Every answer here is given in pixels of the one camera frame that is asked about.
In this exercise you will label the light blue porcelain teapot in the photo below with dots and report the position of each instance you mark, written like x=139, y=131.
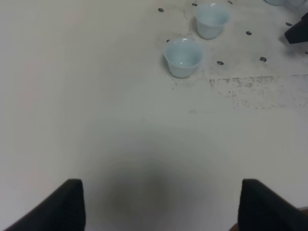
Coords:
x=289, y=3

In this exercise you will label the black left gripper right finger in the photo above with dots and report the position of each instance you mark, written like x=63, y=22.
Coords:
x=261, y=209

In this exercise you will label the far light blue teacup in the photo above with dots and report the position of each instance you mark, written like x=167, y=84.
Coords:
x=211, y=19

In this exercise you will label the light blue teacup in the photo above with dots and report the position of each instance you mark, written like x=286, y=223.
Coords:
x=183, y=56
x=211, y=19

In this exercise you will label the near light blue teacup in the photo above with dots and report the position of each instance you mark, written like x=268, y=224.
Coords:
x=183, y=56

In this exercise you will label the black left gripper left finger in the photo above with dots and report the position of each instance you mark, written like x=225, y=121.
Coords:
x=63, y=210

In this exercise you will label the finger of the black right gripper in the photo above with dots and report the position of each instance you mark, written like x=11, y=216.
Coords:
x=298, y=33

